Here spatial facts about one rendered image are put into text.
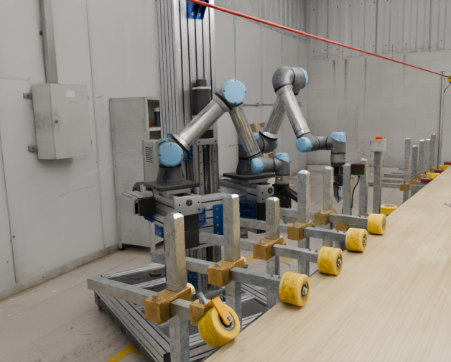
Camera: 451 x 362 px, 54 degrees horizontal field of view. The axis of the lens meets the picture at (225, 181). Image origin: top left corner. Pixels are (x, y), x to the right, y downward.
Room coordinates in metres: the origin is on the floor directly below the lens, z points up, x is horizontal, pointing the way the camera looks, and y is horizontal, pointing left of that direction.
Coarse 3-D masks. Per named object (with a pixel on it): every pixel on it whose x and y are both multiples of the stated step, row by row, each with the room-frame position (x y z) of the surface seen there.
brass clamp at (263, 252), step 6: (264, 240) 1.43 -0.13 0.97; (270, 240) 1.43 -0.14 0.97; (276, 240) 1.43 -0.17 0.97; (282, 240) 1.46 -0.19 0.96; (258, 246) 1.38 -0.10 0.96; (264, 246) 1.37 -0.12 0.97; (270, 246) 1.39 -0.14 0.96; (258, 252) 1.38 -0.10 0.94; (264, 252) 1.37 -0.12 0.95; (270, 252) 1.39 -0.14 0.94; (258, 258) 1.38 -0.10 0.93; (264, 258) 1.37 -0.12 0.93; (270, 258) 1.39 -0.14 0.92
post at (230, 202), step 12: (228, 204) 1.23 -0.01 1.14; (228, 216) 1.23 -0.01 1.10; (228, 228) 1.23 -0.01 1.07; (228, 240) 1.23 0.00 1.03; (228, 252) 1.23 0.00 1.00; (240, 252) 1.25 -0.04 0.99; (228, 288) 1.24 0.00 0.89; (240, 288) 1.25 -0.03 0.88; (228, 300) 1.24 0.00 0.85; (240, 300) 1.25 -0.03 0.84; (240, 312) 1.25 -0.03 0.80; (240, 324) 1.24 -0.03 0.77
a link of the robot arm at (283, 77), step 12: (276, 72) 2.37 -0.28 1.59; (288, 72) 2.36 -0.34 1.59; (276, 84) 2.33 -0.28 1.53; (288, 84) 2.32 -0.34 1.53; (288, 96) 2.30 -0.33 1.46; (288, 108) 2.29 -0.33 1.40; (300, 120) 2.26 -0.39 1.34; (300, 132) 2.24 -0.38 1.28; (300, 144) 2.21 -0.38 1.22; (312, 144) 2.22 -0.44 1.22
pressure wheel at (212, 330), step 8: (208, 312) 0.91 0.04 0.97; (216, 312) 0.91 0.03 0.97; (232, 312) 0.94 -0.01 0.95; (200, 320) 0.92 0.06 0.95; (208, 320) 0.90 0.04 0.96; (216, 320) 0.89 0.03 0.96; (200, 328) 0.91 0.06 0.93; (208, 328) 0.89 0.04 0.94; (216, 328) 0.88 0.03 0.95; (224, 328) 0.89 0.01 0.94; (232, 328) 0.91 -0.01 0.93; (208, 336) 0.89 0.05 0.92; (216, 336) 0.88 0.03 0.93; (224, 336) 0.88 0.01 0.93; (232, 336) 0.89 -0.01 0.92; (208, 344) 0.90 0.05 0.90; (216, 344) 0.89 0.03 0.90
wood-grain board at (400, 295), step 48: (432, 192) 2.51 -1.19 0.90; (384, 240) 1.62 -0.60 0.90; (432, 240) 1.60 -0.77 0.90; (336, 288) 1.18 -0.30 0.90; (384, 288) 1.17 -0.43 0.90; (432, 288) 1.16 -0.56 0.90; (240, 336) 0.93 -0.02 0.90; (288, 336) 0.92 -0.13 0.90; (336, 336) 0.92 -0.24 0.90; (384, 336) 0.91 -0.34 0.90; (432, 336) 0.90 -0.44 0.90
